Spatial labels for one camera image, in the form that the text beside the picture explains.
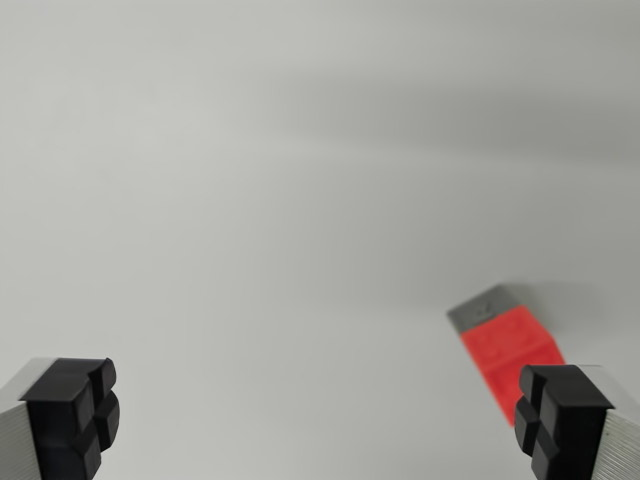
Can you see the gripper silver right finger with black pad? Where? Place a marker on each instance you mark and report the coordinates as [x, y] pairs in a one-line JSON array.
[[570, 425]]

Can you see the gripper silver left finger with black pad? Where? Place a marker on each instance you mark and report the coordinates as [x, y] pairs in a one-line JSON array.
[[55, 415]]

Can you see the red cube with studs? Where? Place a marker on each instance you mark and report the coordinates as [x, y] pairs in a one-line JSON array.
[[505, 350]]

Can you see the grey cube with studs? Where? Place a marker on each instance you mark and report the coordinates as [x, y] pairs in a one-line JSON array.
[[482, 309]]

